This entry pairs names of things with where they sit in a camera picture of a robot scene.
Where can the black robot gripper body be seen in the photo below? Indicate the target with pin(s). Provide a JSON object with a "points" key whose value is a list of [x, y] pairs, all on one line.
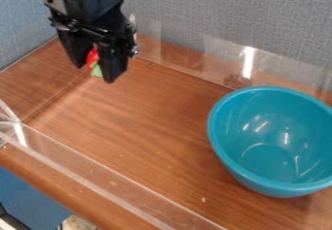
{"points": [[98, 18]]}

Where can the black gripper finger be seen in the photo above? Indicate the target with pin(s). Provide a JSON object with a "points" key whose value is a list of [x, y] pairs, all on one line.
{"points": [[114, 61], [76, 44]]}

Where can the red toy strawberry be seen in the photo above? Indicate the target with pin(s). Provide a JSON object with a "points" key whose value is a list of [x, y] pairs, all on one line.
{"points": [[92, 63]]}

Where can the blue plastic bowl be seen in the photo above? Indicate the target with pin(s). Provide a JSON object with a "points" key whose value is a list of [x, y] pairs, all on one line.
{"points": [[271, 134]]}

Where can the clear acrylic back barrier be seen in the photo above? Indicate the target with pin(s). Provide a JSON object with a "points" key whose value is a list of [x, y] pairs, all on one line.
{"points": [[229, 64]]}

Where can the clear acrylic barrier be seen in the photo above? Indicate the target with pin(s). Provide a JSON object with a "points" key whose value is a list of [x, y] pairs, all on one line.
{"points": [[47, 160], [229, 64]]}

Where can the clear acrylic front barrier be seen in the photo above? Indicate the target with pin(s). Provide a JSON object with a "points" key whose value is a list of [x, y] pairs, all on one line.
{"points": [[47, 160]]}

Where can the clear acrylic corner bracket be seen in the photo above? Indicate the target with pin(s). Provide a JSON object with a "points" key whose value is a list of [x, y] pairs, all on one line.
{"points": [[133, 23]]}

